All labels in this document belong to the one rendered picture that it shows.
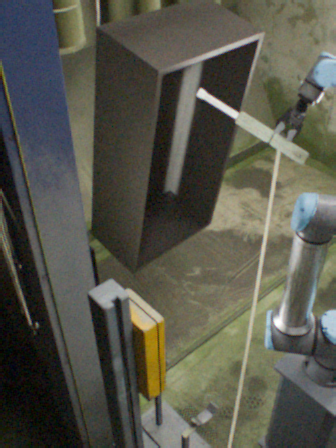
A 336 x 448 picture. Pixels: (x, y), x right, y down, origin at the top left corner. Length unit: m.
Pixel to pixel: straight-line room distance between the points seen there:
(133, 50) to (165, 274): 1.69
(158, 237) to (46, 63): 1.75
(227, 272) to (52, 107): 2.19
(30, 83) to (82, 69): 2.36
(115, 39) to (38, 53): 0.79
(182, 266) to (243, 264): 0.40
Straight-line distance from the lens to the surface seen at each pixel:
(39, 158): 1.34
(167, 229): 2.90
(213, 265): 3.32
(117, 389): 1.16
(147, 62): 1.89
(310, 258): 1.59
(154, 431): 1.76
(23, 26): 1.22
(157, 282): 3.21
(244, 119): 1.97
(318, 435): 2.24
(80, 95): 3.55
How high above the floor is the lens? 2.35
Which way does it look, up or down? 41 degrees down
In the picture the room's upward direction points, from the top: 2 degrees clockwise
